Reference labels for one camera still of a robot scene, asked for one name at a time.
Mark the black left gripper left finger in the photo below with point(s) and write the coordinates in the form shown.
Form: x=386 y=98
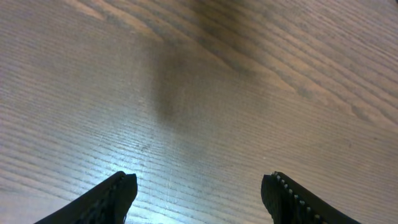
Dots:
x=106 y=203

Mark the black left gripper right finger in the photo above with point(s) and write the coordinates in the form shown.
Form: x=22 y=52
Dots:
x=290 y=203

